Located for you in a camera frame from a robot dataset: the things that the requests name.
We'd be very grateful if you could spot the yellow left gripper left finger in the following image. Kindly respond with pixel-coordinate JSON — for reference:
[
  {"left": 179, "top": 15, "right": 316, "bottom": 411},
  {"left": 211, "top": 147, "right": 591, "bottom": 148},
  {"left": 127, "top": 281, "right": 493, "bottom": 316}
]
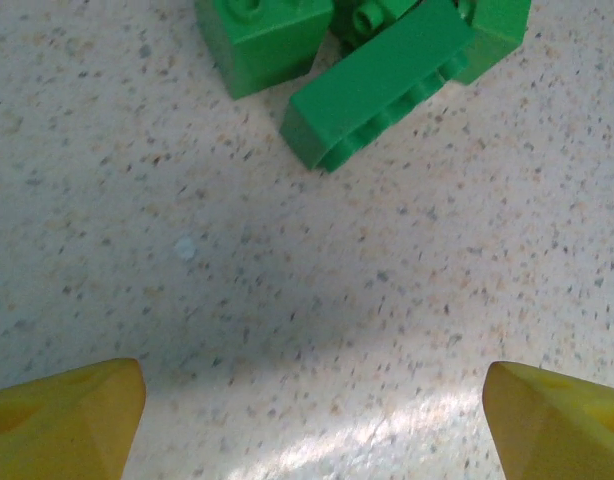
[{"left": 0, "top": 357, "right": 148, "bottom": 480}]

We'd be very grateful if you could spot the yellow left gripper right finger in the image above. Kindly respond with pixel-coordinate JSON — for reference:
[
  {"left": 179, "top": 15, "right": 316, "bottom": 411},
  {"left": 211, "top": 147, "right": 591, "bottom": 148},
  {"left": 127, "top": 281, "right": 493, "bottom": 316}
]
[{"left": 486, "top": 360, "right": 614, "bottom": 480}]

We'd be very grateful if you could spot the long green lego brick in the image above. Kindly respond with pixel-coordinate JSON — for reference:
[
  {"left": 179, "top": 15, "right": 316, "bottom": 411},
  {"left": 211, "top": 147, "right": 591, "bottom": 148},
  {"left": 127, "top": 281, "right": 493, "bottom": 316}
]
[{"left": 278, "top": 0, "right": 477, "bottom": 174}]

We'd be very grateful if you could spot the green square lego brick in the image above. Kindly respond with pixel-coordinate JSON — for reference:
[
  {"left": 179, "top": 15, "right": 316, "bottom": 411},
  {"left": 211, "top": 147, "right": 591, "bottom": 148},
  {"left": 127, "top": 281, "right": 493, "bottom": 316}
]
[{"left": 193, "top": 0, "right": 336, "bottom": 102}]

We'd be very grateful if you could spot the green sloped lego brick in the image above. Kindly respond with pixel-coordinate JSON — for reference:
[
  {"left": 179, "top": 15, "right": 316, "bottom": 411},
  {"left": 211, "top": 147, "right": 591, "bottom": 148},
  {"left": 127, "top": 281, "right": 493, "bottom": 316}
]
[{"left": 330, "top": 0, "right": 419, "bottom": 52}]

